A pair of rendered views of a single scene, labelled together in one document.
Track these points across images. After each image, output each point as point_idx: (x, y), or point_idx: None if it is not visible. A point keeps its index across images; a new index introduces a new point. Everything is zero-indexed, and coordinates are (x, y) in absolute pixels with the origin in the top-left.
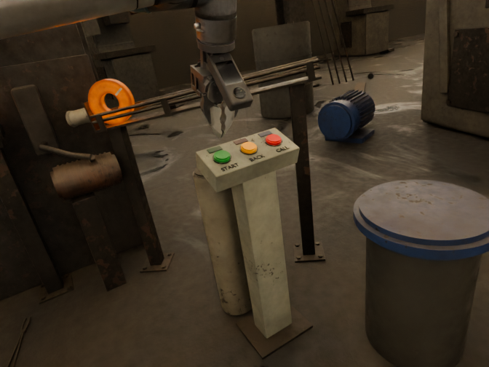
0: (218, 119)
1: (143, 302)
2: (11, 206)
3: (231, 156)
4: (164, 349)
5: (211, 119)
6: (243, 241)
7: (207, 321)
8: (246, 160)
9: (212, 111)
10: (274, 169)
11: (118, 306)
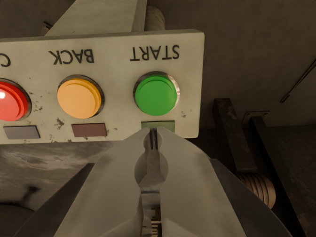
0: (174, 169)
1: (214, 72)
2: (292, 185)
3: (131, 91)
4: (227, 11)
5: (215, 176)
6: (143, 14)
7: (182, 19)
8: (104, 59)
9: (221, 210)
10: (42, 36)
11: (230, 79)
